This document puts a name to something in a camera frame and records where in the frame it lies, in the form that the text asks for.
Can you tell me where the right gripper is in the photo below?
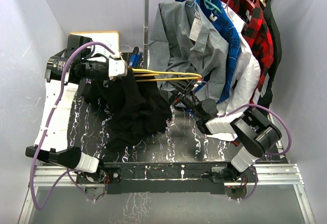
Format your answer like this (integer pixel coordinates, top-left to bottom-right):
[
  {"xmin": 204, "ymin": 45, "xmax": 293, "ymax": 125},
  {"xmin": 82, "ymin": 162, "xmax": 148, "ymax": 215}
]
[{"xmin": 157, "ymin": 77, "xmax": 203, "ymax": 119}]

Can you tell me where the yellow clothes hanger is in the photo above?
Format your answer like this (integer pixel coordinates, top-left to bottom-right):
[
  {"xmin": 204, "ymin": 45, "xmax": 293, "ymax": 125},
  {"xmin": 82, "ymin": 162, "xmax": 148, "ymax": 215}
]
[{"xmin": 128, "ymin": 67, "xmax": 202, "ymax": 83}]

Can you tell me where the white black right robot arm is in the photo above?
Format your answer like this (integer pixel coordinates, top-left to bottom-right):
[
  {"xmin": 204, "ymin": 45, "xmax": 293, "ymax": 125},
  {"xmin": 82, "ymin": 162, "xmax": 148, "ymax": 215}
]
[{"xmin": 170, "ymin": 80, "xmax": 282, "ymax": 182}]

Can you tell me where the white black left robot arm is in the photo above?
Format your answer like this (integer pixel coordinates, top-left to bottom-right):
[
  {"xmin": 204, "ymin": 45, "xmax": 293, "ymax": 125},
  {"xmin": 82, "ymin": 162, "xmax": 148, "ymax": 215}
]
[{"xmin": 26, "ymin": 35, "xmax": 117, "ymax": 183}]

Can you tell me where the grey shirt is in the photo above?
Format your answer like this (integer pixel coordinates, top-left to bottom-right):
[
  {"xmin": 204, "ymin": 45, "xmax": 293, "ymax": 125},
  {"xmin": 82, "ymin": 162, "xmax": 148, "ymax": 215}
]
[{"xmin": 149, "ymin": 1, "xmax": 229, "ymax": 101}]

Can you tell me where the white shirt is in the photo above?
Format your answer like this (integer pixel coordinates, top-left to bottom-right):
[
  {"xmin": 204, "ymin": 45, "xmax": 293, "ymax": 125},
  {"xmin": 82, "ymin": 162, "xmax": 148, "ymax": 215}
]
[{"xmin": 209, "ymin": 1, "xmax": 261, "ymax": 142}]

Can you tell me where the blue plaid shirt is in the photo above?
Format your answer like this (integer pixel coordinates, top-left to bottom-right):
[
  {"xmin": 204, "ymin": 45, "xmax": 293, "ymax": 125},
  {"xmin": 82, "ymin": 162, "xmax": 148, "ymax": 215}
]
[{"xmin": 175, "ymin": 0, "xmax": 242, "ymax": 115}]

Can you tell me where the pink hanger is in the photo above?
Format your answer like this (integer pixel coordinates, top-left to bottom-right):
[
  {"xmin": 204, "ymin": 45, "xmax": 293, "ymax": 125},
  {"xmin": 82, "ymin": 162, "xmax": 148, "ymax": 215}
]
[{"xmin": 225, "ymin": 0, "xmax": 241, "ymax": 23}]

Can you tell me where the red black plaid shirt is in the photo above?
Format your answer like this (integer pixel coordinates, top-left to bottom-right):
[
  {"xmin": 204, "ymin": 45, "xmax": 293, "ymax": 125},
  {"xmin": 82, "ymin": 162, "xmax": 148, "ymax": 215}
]
[{"xmin": 221, "ymin": 0, "xmax": 274, "ymax": 114}]

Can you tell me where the blue stapler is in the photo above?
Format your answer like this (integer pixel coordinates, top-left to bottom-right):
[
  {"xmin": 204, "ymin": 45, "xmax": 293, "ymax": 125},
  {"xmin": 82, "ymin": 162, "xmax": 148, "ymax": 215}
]
[{"xmin": 128, "ymin": 46, "xmax": 142, "ymax": 67}]

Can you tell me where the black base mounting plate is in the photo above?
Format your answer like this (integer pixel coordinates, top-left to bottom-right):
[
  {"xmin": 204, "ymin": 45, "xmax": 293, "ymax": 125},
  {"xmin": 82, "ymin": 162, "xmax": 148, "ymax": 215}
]
[{"xmin": 77, "ymin": 163, "xmax": 258, "ymax": 197}]

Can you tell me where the black hanging jacket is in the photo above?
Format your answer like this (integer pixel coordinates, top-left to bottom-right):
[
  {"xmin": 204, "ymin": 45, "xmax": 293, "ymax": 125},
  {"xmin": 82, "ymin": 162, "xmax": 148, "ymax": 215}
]
[{"xmin": 235, "ymin": 0, "xmax": 283, "ymax": 110}]

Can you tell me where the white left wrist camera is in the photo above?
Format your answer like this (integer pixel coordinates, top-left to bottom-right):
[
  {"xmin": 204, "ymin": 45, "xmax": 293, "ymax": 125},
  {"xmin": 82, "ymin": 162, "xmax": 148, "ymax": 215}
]
[{"xmin": 108, "ymin": 54, "xmax": 128, "ymax": 80}]

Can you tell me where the whiteboard with yellow frame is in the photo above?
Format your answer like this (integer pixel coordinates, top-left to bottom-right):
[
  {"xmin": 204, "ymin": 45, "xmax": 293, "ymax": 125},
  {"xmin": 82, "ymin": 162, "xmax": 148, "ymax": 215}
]
[{"xmin": 70, "ymin": 31, "xmax": 120, "ymax": 58}]

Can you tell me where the aluminium frame rail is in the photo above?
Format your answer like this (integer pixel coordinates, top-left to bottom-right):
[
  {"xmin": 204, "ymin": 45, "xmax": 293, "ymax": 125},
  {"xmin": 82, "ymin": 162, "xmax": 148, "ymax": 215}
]
[{"xmin": 34, "ymin": 162, "xmax": 315, "ymax": 223}]

